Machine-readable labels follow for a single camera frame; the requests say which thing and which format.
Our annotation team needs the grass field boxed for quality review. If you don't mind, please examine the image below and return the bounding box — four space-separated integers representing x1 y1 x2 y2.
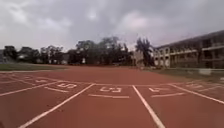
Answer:
0 62 68 72

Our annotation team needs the red running track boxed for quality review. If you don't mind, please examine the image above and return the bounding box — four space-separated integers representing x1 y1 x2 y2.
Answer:
0 65 224 128

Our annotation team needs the long multi-storey building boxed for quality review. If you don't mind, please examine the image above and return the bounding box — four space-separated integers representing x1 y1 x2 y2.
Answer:
152 29 224 70

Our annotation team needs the small yellow building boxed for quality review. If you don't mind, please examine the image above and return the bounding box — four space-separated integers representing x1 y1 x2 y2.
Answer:
130 50 145 67

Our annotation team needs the row of trees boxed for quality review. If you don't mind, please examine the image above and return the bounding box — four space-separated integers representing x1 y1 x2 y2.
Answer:
2 35 156 67

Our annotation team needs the grass verge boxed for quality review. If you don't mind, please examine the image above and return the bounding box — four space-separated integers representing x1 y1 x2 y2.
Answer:
143 67 224 84

